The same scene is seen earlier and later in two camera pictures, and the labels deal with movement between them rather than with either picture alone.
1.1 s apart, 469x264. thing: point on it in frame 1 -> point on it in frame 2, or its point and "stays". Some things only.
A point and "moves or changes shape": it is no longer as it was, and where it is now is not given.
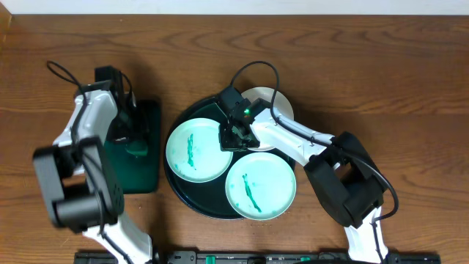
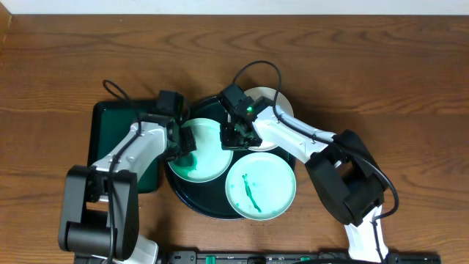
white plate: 283,104 stays
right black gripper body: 230,141 stays
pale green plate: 260,186 stays
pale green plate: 193,152 stays
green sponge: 137,147 moves or changes shape
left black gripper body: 122,133 -> 187,140
